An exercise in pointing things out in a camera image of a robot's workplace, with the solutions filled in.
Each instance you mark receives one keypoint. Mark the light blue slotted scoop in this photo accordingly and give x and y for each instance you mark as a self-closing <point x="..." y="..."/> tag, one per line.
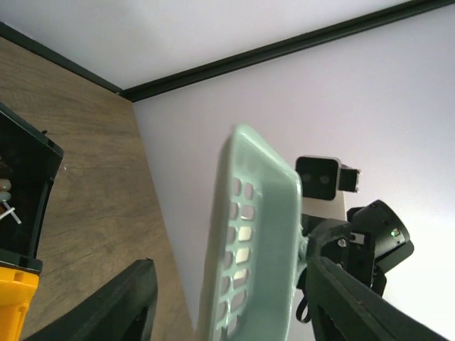
<point x="255" y="251"/>

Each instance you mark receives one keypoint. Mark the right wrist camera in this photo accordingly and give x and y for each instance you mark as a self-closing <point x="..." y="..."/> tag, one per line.
<point x="324" y="180"/>

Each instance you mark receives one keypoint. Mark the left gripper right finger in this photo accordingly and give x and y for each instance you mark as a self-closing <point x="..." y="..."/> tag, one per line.
<point x="341" y="308"/>

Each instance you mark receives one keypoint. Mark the orange candy bin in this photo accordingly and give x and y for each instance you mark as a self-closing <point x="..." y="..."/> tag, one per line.
<point x="17" y="291"/>

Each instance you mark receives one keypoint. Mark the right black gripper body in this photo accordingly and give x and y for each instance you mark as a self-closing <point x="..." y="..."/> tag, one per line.
<point x="353" y="252"/>

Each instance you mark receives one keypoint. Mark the black candy bin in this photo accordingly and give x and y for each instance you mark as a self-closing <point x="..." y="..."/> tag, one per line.
<point x="30" y="161"/>

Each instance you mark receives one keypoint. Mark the black enclosure frame post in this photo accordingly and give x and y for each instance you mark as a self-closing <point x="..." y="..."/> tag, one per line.
<point x="235" y="62"/>

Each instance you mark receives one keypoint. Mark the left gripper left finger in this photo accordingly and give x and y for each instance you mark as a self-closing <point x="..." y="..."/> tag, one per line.
<point x="123" y="309"/>

